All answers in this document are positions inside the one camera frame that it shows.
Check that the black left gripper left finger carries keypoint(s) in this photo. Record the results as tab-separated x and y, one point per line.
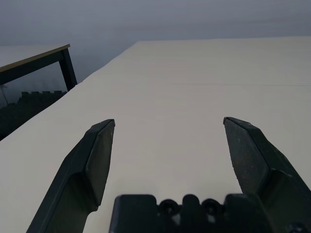
77	170

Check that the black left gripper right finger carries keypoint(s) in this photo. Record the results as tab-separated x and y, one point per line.
262	160

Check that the black foam floor mat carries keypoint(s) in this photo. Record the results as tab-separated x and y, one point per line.
19	111

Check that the side table with black legs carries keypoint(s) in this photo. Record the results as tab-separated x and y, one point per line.
66	64

